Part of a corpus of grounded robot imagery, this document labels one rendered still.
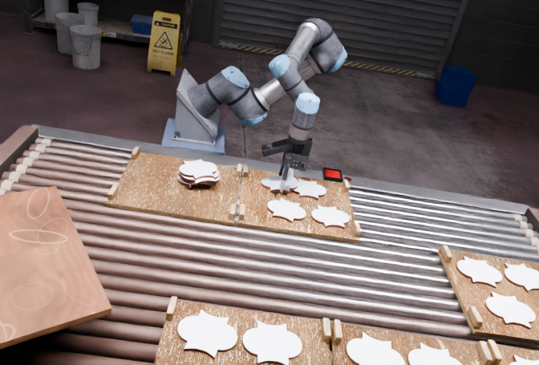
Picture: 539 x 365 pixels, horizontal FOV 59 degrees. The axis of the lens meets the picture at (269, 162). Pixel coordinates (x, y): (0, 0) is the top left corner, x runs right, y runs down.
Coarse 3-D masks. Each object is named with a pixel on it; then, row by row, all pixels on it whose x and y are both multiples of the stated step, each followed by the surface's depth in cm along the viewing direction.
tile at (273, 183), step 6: (270, 174) 182; (264, 180) 178; (270, 180) 178; (276, 180) 178; (264, 186) 176; (270, 186) 174; (276, 186) 175; (288, 186) 175; (294, 186) 176; (270, 192) 173; (288, 192) 173
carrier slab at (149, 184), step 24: (144, 168) 173; (168, 168) 176; (120, 192) 158; (144, 192) 161; (168, 192) 163; (192, 192) 166; (216, 192) 168; (168, 216) 154; (192, 216) 154; (216, 216) 156
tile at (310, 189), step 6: (300, 180) 182; (300, 186) 179; (306, 186) 180; (312, 186) 180; (318, 186) 181; (294, 192) 176; (300, 192) 176; (306, 192) 176; (312, 192) 177; (318, 192) 178; (324, 192) 178
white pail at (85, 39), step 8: (72, 32) 463; (80, 32) 483; (88, 32) 486; (96, 32) 485; (72, 40) 468; (80, 40) 464; (88, 40) 465; (96, 40) 472; (72, 48) 473; (80, 48) 468; (88, 48) 470; (96, 48) 476; (72, 56) 479; (80, 56) 472; (88, 56) 474; (96, 56) 480; (80, 64) 477; (88, 64) 478; (96, 64) 485
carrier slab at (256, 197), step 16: (256, 176) 181; (256, 192) 172; (272, 192) 174; (336, 192) 182; (256, 208) 164; (304, 208) 169; (336, 208) 173; (240, 224) 156; (256, 224) 156; (272, 224) 158; (288, 224) 159; (304, 224) 161; (320, 224) 162; (352, 224) 166; (336, 240) 159; (352, 240) 159
